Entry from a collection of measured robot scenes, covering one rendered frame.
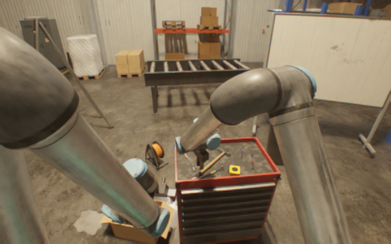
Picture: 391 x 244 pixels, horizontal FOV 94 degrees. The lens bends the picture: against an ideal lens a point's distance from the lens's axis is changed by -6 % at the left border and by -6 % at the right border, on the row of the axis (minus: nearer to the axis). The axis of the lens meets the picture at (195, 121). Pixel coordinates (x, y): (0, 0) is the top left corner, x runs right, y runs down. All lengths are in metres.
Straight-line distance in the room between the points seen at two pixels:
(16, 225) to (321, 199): 0.63
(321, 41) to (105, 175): 3.28
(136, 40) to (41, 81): 8.82
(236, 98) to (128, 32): 8.71
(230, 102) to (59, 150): 0.36
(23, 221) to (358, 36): 3.60
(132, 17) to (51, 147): 8.78
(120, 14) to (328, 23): 7.49
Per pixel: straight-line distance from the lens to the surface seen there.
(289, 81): 0.53
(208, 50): 8.02
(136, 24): 9.02
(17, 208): 0.49
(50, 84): 0.29
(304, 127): 0.53
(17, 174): 0.46
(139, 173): 0.73
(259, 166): 1.56
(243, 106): 0.48
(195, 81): 4.15
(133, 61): 7.07
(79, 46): 7.39
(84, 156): 0.35
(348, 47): 3.52
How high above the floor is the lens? 1.89
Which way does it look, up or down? 29 degrees down
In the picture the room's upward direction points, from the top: straight up
